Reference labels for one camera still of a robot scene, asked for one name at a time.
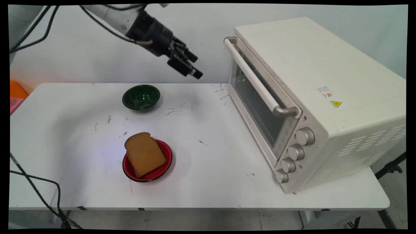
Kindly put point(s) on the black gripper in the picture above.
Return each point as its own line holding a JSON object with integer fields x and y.
{"x": 152, "y": 32}

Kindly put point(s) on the white toaster oven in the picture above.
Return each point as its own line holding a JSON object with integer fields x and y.
{"x": 256, "y": 94}

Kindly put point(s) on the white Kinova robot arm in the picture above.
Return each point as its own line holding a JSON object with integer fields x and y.
{"x": 109, "y": 14}

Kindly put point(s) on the dark green bowl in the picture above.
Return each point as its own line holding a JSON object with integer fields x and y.
{"x": 141, "y": 97}

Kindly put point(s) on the brown bread slice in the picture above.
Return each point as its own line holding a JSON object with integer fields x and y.
{"x": 144, "y": 154}

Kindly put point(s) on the red plate with black rim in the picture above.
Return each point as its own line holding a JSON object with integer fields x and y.
{"x": 162, "y": 170}

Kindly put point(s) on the silver oven knob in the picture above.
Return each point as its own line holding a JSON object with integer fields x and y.
{"x": 281, "y": 176}
{"x": 295, "y": 151}
{"x": 288, "y": 164}
{"x": 305, "y": 136}

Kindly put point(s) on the white label sticker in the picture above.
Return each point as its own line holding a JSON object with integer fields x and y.
{"x": 325, "y": 91}

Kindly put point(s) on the yellow warning sticker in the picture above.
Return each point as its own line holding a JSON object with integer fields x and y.
{"x": 336, "y": 104}

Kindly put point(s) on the cream toaster oven body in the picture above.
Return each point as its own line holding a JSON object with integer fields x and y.
{"x": 341, "y": 81}

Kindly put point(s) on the orange object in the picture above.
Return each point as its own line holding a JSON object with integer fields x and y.
{"x": 17, "y": 90}

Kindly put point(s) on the pink object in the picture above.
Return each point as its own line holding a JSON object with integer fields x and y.
{"x": 15, "y": 104}

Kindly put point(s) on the black tripod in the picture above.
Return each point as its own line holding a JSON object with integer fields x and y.
{"x": 390, "y": 168}

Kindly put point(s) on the black table leg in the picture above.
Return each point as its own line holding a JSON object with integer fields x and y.
{"x": 387, "y": 220}

